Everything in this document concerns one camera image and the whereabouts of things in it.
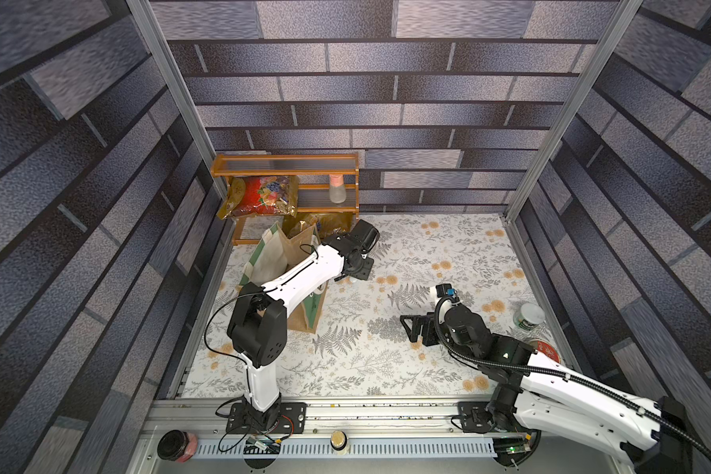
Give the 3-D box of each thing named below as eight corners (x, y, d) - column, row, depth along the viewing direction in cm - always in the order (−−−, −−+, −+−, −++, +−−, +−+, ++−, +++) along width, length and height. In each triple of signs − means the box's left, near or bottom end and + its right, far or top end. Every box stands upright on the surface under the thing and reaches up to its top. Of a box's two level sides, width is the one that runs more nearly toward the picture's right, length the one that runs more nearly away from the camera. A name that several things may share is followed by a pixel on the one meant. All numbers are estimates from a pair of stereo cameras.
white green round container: (515, 331, 91) (526, 322, 85) (509, 312, 95) (518, 302, 89) (536, 331, 91) (548, 322, 85) (529, 312, 95) (539, 302, 89)
